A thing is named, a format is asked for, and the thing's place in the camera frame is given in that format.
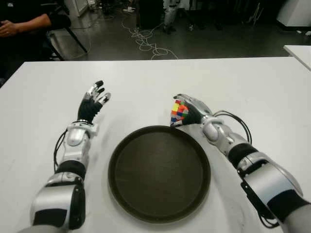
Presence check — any bare person hand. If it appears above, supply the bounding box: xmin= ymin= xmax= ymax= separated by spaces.
xmin=0 ymin=20 xmax=19 ymax=37

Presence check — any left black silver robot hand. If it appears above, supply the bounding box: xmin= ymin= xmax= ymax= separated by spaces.
xmin=77 ymin=80 xmax=112 ymax=123

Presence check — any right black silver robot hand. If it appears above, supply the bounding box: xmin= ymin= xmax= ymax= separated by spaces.
xmin=170 ymin=94 xmax=213 ymax=127

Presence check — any multicoloured Rubik's cube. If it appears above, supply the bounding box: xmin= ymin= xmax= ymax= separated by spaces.
xmin=169 ymin=99 xmax=190 ymax=126

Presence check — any bare person forearm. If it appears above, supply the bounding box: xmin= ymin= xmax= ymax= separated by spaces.
xmin=16 ymin=13 xmax=53 ymax=33

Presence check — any round dark brown plate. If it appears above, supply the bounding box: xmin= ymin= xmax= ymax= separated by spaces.
xmin=108 ymin=125 xmax=211 ymax=222

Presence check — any seated person black shirt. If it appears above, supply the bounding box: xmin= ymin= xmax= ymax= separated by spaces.
xmin=0 ymin=0 xmax=72 ymax=73

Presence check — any black chair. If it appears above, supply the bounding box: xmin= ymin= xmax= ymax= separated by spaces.
xmin=45 ymin=26 xmax=88 ymax=61

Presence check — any white glass-front cabinet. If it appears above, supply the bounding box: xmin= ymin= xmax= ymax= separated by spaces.
xmin=63 ymin=0 xmax=90 ymax=17

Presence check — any white side table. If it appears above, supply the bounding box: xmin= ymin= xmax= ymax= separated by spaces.
xmin=283 ymin=45 xmax=311 ymax=71

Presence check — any white cabinet with black base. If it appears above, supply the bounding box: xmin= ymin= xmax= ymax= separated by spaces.
xmin=276 ymin=0 xmax=311 ymax=28

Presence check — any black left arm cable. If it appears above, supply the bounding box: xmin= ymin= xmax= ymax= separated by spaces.
xmin=53 ymin=130 xmax=70 ymax=172

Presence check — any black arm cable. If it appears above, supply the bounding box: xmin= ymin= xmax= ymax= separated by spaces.
xmin=53 ymin=130 xmax=70 ymax=172
xmin=214 ymin=110 xmax=253 ymax=146

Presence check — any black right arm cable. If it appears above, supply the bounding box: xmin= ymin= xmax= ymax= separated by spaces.
xmin=214 ymin=110 xmax=253 ymax=146

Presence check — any thin white floor cable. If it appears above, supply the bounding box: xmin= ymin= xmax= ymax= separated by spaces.
xmin=72 ymin=20 xmax=92 ymax=59

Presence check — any tangled white floor cable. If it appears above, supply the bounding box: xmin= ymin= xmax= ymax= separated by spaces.
xmin=121 ymin=17 xmax=179 ymax=61

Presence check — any white folded metal frame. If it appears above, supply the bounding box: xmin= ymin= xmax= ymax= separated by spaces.
xmin=243 ymin=1 xmax=265 ymax=25

